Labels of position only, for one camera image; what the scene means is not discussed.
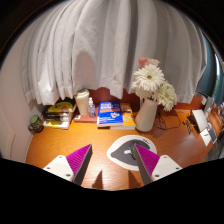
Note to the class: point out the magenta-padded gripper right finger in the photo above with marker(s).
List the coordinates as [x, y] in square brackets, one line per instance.
[165, 166]

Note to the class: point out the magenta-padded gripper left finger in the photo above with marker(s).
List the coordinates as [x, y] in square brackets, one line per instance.
[61, 166]

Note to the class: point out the white and grey mouse pad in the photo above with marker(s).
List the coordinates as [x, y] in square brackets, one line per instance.
[121, 153]

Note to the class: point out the black spine book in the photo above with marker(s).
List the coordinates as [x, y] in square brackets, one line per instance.
[56, 114]
[56, 119]

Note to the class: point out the dark mug with green inside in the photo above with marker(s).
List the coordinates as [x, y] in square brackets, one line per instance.
[36, 124]

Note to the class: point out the red book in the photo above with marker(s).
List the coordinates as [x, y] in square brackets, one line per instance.
[83, 118]

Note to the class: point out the white vase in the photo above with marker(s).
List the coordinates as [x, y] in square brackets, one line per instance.
[146, 116]

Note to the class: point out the small white box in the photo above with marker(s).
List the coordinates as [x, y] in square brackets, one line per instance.
[200, 120]

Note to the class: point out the orange cover book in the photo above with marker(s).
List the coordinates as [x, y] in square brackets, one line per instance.
[128, 118]

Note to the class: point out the clear spray bottle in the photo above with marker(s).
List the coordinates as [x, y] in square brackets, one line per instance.
[91, 109]

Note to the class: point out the cream tumbler with lid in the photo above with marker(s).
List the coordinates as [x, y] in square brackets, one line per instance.
[82, 102]

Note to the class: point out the blue cover book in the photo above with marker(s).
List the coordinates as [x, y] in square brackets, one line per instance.
[110, 114]

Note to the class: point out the white and pink flower bunch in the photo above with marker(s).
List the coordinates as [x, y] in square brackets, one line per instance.
[149, 78]

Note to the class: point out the white curtain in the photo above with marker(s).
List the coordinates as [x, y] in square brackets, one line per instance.
[110, 46]

